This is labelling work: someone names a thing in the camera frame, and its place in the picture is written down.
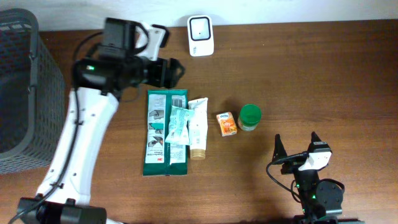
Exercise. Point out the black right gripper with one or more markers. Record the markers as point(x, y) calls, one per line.
point(278, 150)

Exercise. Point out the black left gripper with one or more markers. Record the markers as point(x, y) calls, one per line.
point(161, 72)

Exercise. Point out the white tube tan cap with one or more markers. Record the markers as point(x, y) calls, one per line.
point(198, 128)

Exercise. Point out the green lid jar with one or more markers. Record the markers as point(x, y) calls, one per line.
point(249, 117)

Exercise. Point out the teal small sachet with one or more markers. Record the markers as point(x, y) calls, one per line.
point(178, 126)

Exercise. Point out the orange tissue pack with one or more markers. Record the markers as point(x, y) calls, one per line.
point(227, 124)

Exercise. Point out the green 3M package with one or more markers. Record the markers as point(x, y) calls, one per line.
point(162, 158)

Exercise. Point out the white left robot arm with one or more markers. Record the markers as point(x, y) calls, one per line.
point(64, 194)

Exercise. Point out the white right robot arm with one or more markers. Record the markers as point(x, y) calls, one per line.
point(320, 199)

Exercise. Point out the white barcode scanner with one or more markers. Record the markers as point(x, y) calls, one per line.
point(200, 36)

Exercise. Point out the grey plastic mesh basket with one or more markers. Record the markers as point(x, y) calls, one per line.
point(32, 95)

